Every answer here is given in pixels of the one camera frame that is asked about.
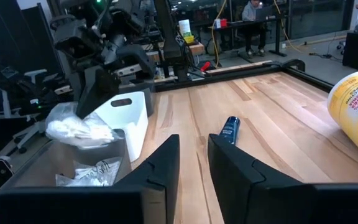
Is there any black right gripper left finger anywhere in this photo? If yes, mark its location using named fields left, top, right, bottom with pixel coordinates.
left=0, top=134, right=180, bottom=224

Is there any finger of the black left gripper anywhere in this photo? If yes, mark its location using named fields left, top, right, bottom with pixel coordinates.
left=118, top=45, right=155, bottom=80
left=75, top=67, right=121, bottom=121

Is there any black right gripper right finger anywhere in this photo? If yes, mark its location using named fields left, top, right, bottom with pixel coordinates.
left=208, top=133, right=358, bottom=224

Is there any clear bag of cotton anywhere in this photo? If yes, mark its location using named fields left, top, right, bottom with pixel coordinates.
left=55, top=156, right=123, bottom=187
left=44, top=101, right=119, bottom=149

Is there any dark navy travel tube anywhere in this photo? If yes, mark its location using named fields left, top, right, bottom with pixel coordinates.
left=218, top=116, right=241, bottom=146

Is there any white plastic bin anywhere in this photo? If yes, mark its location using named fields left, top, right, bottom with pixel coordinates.
left=92, top=91, right=149, bottom=163

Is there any red hand tool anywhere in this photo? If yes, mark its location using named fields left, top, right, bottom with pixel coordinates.
left=200, top=60, right=213, bottom=73

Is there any smoky transparent plastic bin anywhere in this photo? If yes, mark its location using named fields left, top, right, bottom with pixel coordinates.
left=11, top=129, right=127, bottom=187

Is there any black room divider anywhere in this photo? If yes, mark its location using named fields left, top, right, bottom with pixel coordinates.
left=0, top=2, right=62, bottom=82

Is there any red and white box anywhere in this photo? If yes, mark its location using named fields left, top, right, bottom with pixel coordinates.
left=213, top=17, right=229, bottom=29

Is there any black office desk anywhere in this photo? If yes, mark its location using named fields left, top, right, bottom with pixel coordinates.
left=209, top=17, right=289, bottom=60

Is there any person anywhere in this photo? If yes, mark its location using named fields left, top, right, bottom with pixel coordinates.
left=242, top=0, right=269, bottom=59

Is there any grey laptop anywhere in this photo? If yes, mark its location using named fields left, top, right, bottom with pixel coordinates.
left=255, top=5, right=275, bottom=22

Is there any yellow disinfecting wipes canister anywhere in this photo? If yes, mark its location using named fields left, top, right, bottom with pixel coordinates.
left=327, top=68, right=358, bottom=167

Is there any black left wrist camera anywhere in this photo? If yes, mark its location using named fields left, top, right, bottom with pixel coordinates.
left=52, top=17, right=105, bottom=62

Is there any yellow floor cable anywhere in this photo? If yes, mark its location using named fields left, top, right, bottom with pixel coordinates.
left=211, top=0, right=229, bottom=68
left=273, top=0, right=303, bottom=53

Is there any black aluminium table frame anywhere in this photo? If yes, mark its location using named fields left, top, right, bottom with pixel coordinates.
left=152, top=0, right=335, bottom=93

